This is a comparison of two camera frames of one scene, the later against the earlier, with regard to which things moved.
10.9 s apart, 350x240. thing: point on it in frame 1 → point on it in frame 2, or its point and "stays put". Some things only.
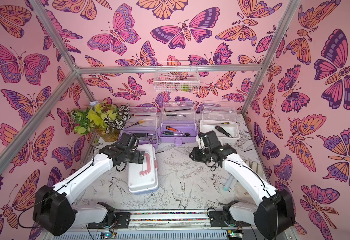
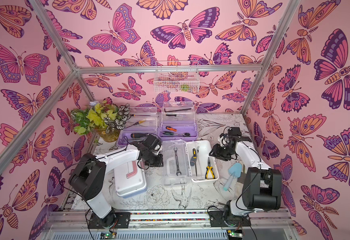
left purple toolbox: (143, 121) stays put
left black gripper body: (134, 157) → (154, 160)
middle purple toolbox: (178, 122) stays put
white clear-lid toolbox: (220, 117) → (183, 160)
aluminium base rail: (172, 224) stays put
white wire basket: (176, 82) stays put
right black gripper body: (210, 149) → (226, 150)
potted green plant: (102, 117) stays put
